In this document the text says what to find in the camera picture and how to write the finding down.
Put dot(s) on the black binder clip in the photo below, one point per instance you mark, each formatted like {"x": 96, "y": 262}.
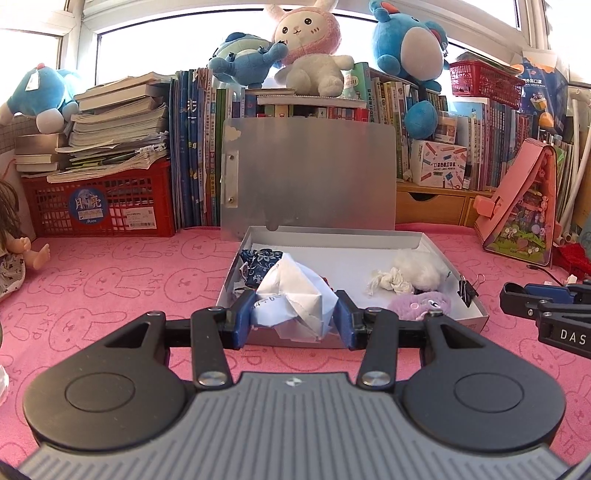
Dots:
{"x": 466, "y": 293}

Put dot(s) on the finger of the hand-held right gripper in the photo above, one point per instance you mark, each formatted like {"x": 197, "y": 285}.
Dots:
{"x": 545, "y": 290}
{"x": 581, "y": 293}

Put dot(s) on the white fluffy scrunchie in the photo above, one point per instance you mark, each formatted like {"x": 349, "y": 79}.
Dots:
{"x": 425, "y": 270}

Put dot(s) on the label printer box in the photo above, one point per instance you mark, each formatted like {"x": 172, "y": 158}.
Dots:
{"x": 438, "y": 164}

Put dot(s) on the white-blue paper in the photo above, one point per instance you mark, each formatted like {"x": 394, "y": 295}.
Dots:
{"x": 295, "y": 295}

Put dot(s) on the pink bunny-print mat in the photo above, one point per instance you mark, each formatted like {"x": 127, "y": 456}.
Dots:
{"x": 115, "y": 286}

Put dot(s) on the pink triangular toy box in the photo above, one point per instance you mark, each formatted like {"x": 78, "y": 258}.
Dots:
{"x": 521, "y": 207}

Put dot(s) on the row of colourful upright books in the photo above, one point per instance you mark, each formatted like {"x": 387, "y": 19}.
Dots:
{"x": 494, "y": 138}

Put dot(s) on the flat books under plush toys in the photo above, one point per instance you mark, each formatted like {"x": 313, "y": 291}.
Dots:
{"x": 304, "y": 110}

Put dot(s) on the red knitted cloth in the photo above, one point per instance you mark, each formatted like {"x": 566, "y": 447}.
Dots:
{"x": 575, "y": 258}

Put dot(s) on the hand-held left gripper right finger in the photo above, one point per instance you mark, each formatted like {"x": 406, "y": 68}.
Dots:
{"x": 346, "y": 323}

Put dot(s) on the blue plush toy with tag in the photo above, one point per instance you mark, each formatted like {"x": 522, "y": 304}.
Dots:
{"x": 37, "y": 92}

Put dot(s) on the wooden drawer unit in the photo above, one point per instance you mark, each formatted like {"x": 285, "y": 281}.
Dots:
{"x": 438, "y": 207}

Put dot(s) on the blue floral scrunchie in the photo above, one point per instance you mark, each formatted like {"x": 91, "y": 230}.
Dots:
{"x": 258, "y": 265}

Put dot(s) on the pink bunny plush toy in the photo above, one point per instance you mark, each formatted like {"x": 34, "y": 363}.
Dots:
{"x": 304, "y": 37}

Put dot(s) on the grey storage box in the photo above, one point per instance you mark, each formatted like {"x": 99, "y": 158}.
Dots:
{"x": 300, "y": 175}

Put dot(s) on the red plastic crate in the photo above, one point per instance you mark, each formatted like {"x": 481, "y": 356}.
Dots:
{"x": 55, "y": 194}

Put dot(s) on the row of thin blue books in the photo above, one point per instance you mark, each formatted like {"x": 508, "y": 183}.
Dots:
{"x": 194, "y": 152}

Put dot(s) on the red plastic basket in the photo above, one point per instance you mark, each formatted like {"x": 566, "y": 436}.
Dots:
{"x": 489, "y": 83}

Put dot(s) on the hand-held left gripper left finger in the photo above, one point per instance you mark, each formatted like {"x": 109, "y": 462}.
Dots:
{"x": 240, "y": 318}

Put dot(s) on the white plastic pipe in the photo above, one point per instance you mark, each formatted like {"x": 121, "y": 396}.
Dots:
{"x": 575, "y": 152}

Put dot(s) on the purple plush toy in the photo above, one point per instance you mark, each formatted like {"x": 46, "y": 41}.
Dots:
{"x": 415, "y": 304}

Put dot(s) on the stack of worn books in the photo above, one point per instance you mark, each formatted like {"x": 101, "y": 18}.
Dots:
{"x": 120, "y": 120}

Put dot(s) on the small blue plush toy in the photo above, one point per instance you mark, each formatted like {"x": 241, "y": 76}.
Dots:
{"x": 244, "y": 60}

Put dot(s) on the large blue plush toy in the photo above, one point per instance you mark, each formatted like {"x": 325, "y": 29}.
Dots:
{"x": 406, "y": 46}

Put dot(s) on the brown-haired doll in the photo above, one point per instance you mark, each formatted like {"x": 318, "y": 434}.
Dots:
{"x": 9, "y": 272}

